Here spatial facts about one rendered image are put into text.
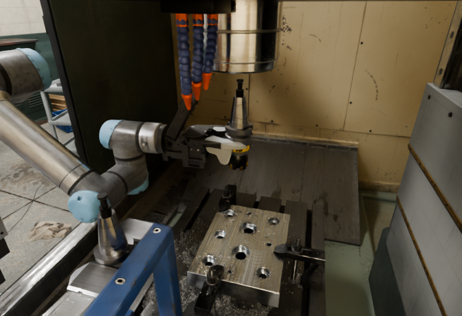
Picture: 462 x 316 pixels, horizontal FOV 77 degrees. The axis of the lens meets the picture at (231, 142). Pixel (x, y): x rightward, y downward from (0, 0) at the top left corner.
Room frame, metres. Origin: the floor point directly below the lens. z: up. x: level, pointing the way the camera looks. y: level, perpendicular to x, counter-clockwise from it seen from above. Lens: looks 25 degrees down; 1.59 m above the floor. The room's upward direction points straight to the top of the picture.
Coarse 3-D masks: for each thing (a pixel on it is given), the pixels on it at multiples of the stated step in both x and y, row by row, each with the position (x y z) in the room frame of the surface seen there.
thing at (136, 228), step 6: (126, 222) 0.43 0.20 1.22; (132, 222) 0.43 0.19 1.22; (138, 222) 0.43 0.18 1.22; (144, 222) 0.43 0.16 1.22; (150, 222) 0.43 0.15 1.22; (126, 228) 0.41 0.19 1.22; (132, 228) 0.41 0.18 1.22; (138, 228) 0.41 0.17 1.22; (144, 228) 0.41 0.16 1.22; (132, 234) 0.40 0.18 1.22; (138, 234) 0.40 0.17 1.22; (138, 240) 0.38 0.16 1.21
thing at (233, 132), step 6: (228, 126) 0.59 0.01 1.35; (252, 126) 0.60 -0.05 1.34; (228, 132) 0.58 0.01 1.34; (234, 132) 0.57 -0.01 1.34; (240, 132) 0.57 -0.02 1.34; (246, 132) 0.57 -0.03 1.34; (228, 138) 0.58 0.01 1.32; (234, 138) 0.57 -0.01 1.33; (240, 138) 0.57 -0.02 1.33; (246, 138) 0.57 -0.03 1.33
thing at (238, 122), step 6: (234, 96) 0.59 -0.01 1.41; (234, 102) 0.59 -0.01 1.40; (240, 102) 0.58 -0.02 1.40; (246, 102) 0.60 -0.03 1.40; (234, 108) 0.59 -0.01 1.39; (240, 108) 0.58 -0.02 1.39; (246, 108) 0.59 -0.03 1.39; (234, 114) 0.58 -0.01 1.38; (240, 114) 0.58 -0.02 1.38; (246, 114) 0.59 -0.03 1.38; (234, 120) 0.58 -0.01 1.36; (240, 120) 0.58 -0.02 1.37; (246, 120) 0.59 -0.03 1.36; (234, 126) 0.58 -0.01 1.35; (240, 126) 0.58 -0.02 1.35; (246, 126) 0.58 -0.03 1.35
